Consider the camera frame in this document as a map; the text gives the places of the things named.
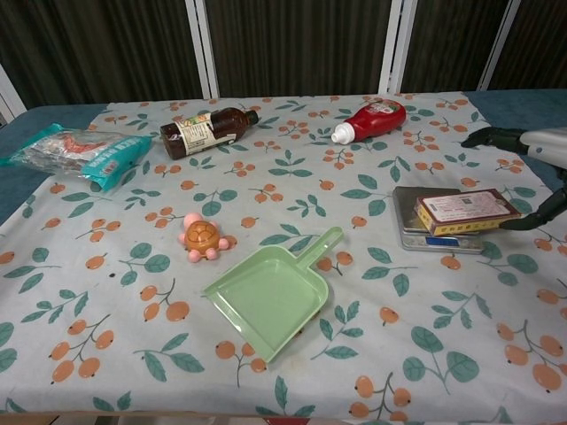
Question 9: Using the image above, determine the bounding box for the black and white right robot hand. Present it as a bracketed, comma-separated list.
[460, 126, 567, 232]

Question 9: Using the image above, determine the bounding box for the yellow red small box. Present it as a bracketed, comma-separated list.
[415, 189, 523, 237]

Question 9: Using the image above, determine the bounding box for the silver digital kitchen scale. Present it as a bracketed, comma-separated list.
[392, 186, 485, 255]

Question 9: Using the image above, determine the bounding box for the red ketchup bottle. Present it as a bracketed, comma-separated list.
[332, 98, 408, 145]

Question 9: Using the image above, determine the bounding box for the floral fruit print tablecloth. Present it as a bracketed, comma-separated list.
[0, 91, 567, 421]

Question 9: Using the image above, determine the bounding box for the green plastic dustpan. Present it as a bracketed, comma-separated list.
[203, 226, 345, 364]

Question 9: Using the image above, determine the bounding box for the brown sauce bottle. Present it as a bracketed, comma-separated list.
[159, 107, 260, 159]

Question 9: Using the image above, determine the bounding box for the pink and brown turtle toy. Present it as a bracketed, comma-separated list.
[178, 212, 230, 265]

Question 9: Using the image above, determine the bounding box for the teal snack bag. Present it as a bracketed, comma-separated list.
[5, 122, 154, 193]

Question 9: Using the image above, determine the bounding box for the white frame folding screen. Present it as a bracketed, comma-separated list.
[0, 0, 567, 128]

